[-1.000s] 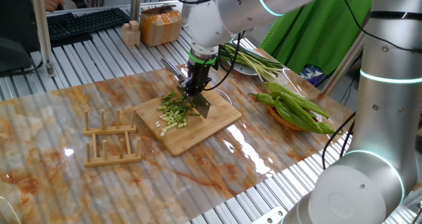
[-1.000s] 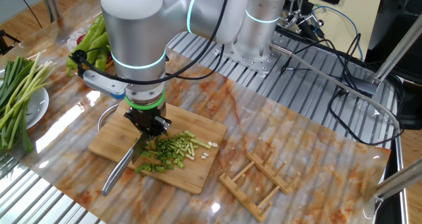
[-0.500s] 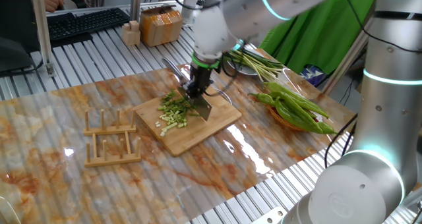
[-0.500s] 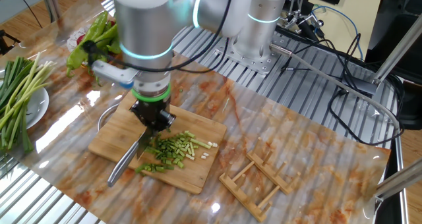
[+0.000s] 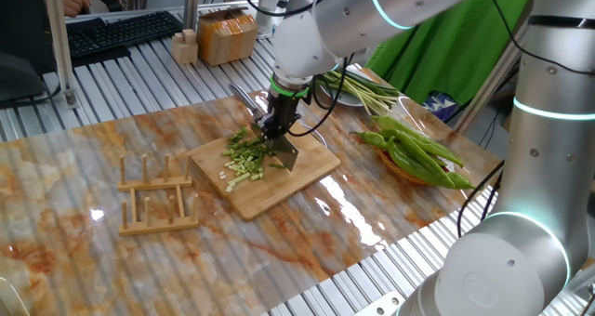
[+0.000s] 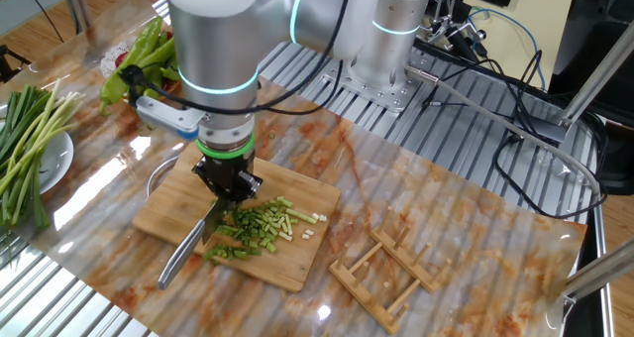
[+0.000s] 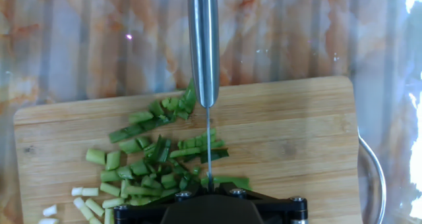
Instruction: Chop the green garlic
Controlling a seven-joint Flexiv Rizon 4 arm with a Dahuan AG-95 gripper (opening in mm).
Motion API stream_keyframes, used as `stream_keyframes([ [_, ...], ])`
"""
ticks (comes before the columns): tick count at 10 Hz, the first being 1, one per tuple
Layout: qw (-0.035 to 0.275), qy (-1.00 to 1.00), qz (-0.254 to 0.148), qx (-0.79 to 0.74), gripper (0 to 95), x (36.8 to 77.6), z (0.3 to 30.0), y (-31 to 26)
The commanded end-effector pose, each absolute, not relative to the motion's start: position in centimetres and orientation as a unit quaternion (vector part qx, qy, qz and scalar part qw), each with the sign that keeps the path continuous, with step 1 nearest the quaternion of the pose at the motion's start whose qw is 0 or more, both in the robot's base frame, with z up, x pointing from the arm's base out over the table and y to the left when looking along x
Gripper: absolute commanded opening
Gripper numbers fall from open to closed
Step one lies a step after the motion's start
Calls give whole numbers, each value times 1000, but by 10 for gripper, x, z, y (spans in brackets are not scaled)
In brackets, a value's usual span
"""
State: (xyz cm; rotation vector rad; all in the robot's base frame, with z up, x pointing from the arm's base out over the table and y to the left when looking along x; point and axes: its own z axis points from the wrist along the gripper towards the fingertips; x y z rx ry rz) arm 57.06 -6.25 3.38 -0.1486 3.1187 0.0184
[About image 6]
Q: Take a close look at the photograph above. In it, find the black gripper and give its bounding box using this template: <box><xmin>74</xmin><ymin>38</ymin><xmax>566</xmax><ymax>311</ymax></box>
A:
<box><xmin>191</xmin><ymin>153</ymin><xmax>264</xmax><ymax>203</ymax></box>

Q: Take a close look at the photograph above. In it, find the steel cleaver knife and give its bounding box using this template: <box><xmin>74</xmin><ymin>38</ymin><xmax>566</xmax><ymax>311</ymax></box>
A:
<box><xmin>157</xmin><ymin>196</ymin><xmax>233</xmax><ymax>291</ymax></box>

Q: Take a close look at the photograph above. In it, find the bamboo cutting board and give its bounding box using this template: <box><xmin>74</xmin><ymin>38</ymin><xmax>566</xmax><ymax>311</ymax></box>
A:
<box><xmin>132</xmin><ymin>138</ymin><xmax>342</xmax><ymax>293</ymax></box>

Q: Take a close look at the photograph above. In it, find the long cut green garlic piece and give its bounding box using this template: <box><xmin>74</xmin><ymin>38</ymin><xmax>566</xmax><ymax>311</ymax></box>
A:
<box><xmin>285</xmin><ymin>207</ymin><xmax>319</xmax><ymax>225</ymax></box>

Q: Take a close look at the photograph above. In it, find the bunch of green garlic stalks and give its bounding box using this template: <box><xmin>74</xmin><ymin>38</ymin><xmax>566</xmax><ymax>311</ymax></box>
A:
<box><xmin>0</xmin><ymin>78</ymin><xmax>86</xmax><ymax>232</ymax></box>

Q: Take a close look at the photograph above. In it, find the long green chili pepper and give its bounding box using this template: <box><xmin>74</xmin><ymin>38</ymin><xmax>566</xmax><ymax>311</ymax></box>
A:
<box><xmin>142</xmin><ymin>78</ymin><xmax>163</xmax><ymax>101</ymax></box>
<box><xmin>158</xmin><ymin>54</ymin><xmax>182</xmax><ymax>83</ymax></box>
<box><xmin>129</xmin><ymin>37</ymin><xmax>176</xmax><ymax>98</ymax></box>
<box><xmin>99</xmin><ymin>15</ymin><xmax>163</xmax><ymax>118</ymax></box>

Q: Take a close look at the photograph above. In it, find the grey round plate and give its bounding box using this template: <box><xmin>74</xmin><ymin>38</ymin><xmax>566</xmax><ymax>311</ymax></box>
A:
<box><xmin>0</xmin><ymin>123</ymin><xmax>75</xmax><ymax>195</ymax></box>

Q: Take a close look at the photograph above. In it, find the white metal mounting plate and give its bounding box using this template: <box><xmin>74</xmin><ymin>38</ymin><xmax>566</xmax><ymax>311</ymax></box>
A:
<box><xmin>321</xmin><ymin>42</ymin><xmax>433</xmax><ymax>114</ymax></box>

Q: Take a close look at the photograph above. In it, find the wooden peg rack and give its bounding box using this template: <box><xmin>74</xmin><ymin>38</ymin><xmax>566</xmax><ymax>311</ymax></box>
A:
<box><xmin>329</xmin><ymin>205</ymin><xmax>455</xmax><ymax>336</ymax></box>

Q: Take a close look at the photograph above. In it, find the marble pattern table mat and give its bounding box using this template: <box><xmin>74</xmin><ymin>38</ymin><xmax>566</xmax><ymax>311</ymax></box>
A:
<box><xmin>0</xmin><ymin>0</ymin><xmax>590</xmax><ymax>337</ymax></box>

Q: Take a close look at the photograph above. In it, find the black stand leg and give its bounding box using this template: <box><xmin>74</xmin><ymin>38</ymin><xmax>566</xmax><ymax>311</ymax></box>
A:
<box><xmin>0</xmin><ymin>44</ymin><xmax>32</xmax><ymax>84</ymax></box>

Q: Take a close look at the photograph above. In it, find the metal clamp stand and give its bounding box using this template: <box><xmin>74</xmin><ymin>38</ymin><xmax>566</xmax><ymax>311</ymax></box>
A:
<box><xmin>424</xmin><ymin>0</ymin><xmax>489</xmax><ymax>63</ymax></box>

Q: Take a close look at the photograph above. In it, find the grey flexible conduit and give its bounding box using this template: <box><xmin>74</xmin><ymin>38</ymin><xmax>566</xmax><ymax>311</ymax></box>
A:
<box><xmin>404</xmin><ymin>64</ymin><xmax>604</xmax><ymax>199</ymax></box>

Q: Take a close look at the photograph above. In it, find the cream yellow panel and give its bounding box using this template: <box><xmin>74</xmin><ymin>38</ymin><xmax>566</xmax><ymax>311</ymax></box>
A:
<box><xmin>458</xmin><ymin>0</ymin><xmax>580</xmax><ymax>91</ymax></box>

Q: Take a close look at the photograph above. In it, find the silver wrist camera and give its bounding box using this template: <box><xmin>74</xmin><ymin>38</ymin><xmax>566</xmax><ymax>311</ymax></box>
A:
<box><xmin>134</xmin><ymin>95</ymin><xmax>208</xmax><ymax>142</ymax></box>

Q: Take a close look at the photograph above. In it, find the aluminium frame post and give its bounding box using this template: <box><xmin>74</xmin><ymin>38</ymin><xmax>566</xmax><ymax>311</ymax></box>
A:
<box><xmin>562</xmin><ymin>236</ymin><xmax>634</xmax><ymax>306</ymax></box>
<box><xmin>514</xmin><ymin>22</ymin><xmax>634</xmax><ymax>144</ymax></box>
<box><xmin>57</xmin><ymin>0</ymin><xmax>94</xmax><ymax>35</ymax></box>

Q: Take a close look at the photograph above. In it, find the black cable bundle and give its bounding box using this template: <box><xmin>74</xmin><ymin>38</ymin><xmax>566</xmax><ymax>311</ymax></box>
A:
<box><xmin>413</xmin><ymin>39</ymin><xmax>609</xmax><ymax>222</ymax></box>

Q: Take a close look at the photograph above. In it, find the thin blue cable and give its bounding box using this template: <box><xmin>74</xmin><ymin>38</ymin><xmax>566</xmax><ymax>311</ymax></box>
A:
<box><xmin>468</xmin><ymin>7</ymin><xmax>548</xmax><ymax>91</ymax></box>

